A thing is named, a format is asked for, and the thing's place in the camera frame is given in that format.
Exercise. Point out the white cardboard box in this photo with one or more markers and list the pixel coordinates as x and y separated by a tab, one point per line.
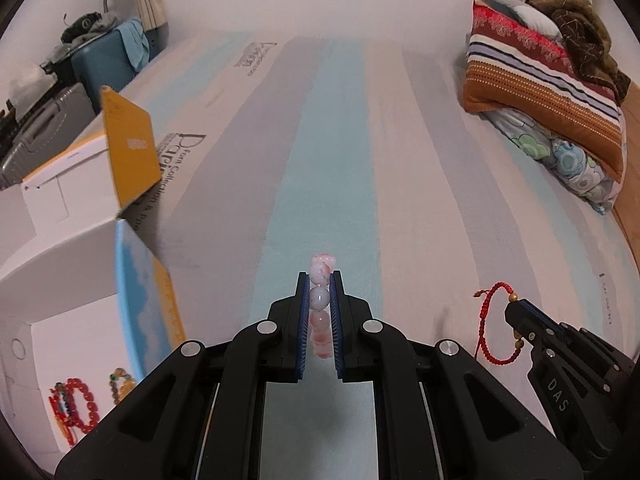
60	260

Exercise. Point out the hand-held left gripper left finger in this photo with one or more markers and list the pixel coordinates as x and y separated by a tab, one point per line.
301	327

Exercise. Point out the grey hard suitcase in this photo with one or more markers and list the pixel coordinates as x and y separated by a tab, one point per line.
45	125

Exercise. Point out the floral pillow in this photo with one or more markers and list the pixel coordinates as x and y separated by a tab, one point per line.
565	160

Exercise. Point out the grey pillow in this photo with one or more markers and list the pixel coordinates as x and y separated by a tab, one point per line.
530	15

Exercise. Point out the striped pillow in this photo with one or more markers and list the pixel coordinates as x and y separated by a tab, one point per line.
540	85

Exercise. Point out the light blue cloth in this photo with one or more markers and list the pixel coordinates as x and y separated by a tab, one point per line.
136	42

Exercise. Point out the brown quilted blanket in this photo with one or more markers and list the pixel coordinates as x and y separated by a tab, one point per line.
585	35

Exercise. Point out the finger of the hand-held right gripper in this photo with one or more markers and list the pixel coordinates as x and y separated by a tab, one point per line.
525	332
542	317

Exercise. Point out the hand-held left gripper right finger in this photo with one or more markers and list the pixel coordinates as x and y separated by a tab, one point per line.
338	327

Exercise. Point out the teal hard suitcase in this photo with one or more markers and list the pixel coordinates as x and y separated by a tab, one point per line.
100	67

